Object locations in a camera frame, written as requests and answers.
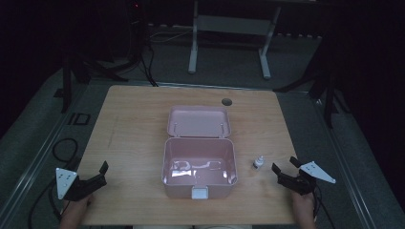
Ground metal floor rail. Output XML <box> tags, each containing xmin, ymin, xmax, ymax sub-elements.
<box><xmin>309</xmin><ymin>94</ymin><xmax>381</xmax><ymax>229</ymax></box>
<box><xmin>0</xmin><ymin>83</ymin><xmax>90</xmax><ymax>220</ymax></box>

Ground person's right hand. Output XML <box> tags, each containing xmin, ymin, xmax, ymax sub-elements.
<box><xmin>289</xmin><ymin>190</ymin><xmax>318</xmax><ymax>229</ymax></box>

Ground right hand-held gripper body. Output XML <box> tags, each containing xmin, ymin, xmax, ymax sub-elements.
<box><xmin>277</xmin><ymin>160</ymin><xmax>337</xmax><ymax>197</ymax></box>

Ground white metal desk frame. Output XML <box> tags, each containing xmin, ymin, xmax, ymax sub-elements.
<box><xmin>187</xmin><ymin>0</ymin><xmax>283</xmax><ymax>80</ymax></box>

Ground person's left hand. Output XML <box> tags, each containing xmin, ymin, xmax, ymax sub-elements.
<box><xmin>58</xmin><ymin>194</ymin><xmax>96</xmax><ymax>229</ymax></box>

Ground white floor cable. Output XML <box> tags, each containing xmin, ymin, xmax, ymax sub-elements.
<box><xmin>148</xmin><ymin>28</ymin><xmax>194</xmax><ymax>44</ymax></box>

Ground black device with red light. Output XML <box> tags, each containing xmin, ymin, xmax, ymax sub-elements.
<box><xmin>127</xmin><ymin>0</ymin><xmax>148</xmax><ymax>61</ymax></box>

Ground right hand-held gripper cable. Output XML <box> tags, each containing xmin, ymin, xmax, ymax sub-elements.
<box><xmin>312</xmin><ymin>185</ymin><xmax>337</xmax><ymax>229</ymax></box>

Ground small white dropper bottle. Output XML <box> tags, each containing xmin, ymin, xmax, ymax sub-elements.
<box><xmin>252</xmin><ymin>155</ymin><xmax>265</xmax><ymax>172</ymax></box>

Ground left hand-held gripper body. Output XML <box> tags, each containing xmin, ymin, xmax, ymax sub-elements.
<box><xmin>54</xmin><ymin>167</ymin><xmax>96</xmax><ymax>202</ymax></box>

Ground hand-held gripper cable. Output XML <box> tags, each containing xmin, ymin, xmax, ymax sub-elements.
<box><xmin>312</xmin><ymin>185</ymin><xmax>337</xmax><ymax>229</ymax></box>
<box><xmin>27</xmin><ymin>177</ymin><xmax>70</xmax><ymax>229</ymax></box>

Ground black looped floor cable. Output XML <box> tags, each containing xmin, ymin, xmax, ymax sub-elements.
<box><xmin>52</xmin><ymin>137</ymin><xmax>79</xmax><ymax>164</ymax></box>

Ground left hand-held gripper cable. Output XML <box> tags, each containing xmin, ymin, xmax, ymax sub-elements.
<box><xmin>27</xmin><ymin>177</ymin><xmax>70</xmax><ymax>229</ymax></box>

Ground open pink plastic box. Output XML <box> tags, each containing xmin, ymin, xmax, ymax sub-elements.
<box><xmin>160</xmin><ymin>104</ymin><xmax>239</xmax><ymax>200</ymax></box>

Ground black tripod stand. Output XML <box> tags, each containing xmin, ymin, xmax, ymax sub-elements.
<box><xmin>53</xmin><ymin>47</ymin><xmax>130</xmax><ymax>115</ymax></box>
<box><xmin>272</xmin><ymin>37</ymin><xmax>352</xmax><ymax>130</ymax></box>

